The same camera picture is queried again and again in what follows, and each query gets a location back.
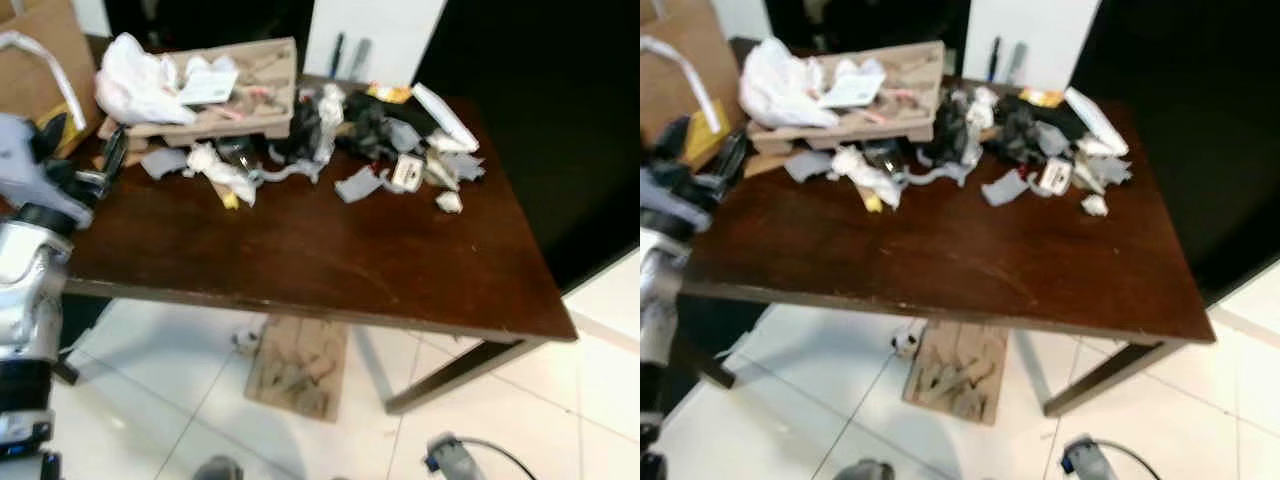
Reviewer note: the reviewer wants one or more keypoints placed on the black cabinet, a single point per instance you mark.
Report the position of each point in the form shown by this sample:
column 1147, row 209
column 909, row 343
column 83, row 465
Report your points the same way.
column 1190, row 130

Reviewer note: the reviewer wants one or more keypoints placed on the black crumpled plastic wrap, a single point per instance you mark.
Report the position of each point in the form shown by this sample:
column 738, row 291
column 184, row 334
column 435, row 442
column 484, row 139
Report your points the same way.
column 300, row 130
column 945, row 132

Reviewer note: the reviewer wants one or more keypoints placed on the brown cardboard sheet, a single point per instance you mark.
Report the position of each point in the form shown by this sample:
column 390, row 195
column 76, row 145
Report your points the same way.
column 955, row 375
column 298, row 368

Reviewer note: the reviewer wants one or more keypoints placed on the grey crumpled wrapper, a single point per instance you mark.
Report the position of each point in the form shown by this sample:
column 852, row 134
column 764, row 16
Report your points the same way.
column 1105, row 172
column 455, row 168

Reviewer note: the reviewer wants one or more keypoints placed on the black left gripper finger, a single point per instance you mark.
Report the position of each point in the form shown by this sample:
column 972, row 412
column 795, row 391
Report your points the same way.
column 114, row 155
column 732, row 160
column 52, row 132
column 672, row 140

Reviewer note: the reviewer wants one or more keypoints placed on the white flat foam box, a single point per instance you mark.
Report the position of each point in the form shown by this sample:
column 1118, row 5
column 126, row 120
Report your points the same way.
column 1098, row 120
column 448, row 115

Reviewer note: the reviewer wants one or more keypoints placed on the grey folded paper scrap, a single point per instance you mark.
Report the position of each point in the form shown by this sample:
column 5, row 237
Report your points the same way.
column 1005, row 188
column 358, row 185

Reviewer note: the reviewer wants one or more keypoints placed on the white grey crumpled strip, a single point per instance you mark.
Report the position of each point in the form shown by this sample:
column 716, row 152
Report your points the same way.
column 980, row 118
column 330, row 115

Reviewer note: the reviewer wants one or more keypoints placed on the white paper card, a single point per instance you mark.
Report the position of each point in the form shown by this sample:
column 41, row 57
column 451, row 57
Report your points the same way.
column 852, row 90
column 210, row 86

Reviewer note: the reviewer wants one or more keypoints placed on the small white labelled carton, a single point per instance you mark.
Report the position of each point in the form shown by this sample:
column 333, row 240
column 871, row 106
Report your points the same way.
column 1055, row 176
column 405, row 173

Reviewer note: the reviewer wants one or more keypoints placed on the white crumpled paper wad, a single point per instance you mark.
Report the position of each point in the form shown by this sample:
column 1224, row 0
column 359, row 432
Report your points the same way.
column 218, row 170
column 866, row 175

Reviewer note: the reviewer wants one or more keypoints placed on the dark brown wooden table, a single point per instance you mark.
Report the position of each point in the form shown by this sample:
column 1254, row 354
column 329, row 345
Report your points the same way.
column 950, row 255
column 300, row 250

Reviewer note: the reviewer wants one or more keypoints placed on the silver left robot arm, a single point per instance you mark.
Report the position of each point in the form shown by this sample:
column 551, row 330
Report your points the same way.
column 660, row 290
column 30, row 290

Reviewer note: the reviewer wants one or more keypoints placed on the yellow snack packet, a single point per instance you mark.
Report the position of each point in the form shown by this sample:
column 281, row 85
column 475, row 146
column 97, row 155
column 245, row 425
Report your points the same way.
column 1040, row 97
column 390, row 94

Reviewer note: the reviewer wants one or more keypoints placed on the white crumpled plastic bag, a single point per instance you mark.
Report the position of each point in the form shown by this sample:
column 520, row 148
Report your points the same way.
column 140, row 85
column 785, row 90

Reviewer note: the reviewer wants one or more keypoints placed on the small grey paper scrap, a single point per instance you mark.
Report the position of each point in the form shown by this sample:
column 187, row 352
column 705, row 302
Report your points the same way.
column 807, row 165
column 163, row 162

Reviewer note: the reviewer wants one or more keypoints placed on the small yellow paper scrap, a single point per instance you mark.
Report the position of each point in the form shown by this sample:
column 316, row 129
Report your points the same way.
column 231, row 198
column 874, row 202

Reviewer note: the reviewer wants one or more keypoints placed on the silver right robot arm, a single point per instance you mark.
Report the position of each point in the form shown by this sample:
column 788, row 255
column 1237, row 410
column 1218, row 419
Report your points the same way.
column 450, row 460
column 1088, row 462

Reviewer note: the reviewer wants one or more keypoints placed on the small white paper ball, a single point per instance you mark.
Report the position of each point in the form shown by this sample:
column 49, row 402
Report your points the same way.
column 1095, row 205
column 449, row 202

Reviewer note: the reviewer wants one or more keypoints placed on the long grey paper strip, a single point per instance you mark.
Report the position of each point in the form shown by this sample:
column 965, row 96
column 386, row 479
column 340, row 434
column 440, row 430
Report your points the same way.
column 935, row 175
column 285, row 172

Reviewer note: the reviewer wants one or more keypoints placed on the grey robot leg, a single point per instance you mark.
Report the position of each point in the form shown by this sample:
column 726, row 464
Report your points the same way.
column 218, row 469
column 864, row 471

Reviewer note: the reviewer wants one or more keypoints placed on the brown cardboard tray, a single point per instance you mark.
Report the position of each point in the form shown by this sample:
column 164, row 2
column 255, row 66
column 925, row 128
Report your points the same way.
column 262, row 80
column 905, row 85

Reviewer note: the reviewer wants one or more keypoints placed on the large black crumpled bag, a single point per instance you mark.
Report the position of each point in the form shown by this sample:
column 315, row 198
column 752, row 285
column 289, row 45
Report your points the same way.
column 375, row 125
column 1022, row 128

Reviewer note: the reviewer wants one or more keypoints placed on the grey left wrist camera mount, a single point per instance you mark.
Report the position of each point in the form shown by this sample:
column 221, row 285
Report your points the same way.
column 656, row 195
column 22, row 165

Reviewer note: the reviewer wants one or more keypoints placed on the grey pen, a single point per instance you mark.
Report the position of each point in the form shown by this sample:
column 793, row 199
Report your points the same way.
column 1016, row 62
column 359, row 58

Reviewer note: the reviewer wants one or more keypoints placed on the dark pen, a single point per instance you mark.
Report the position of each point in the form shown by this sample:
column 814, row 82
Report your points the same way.
column 337, row 55
column 993, row 58

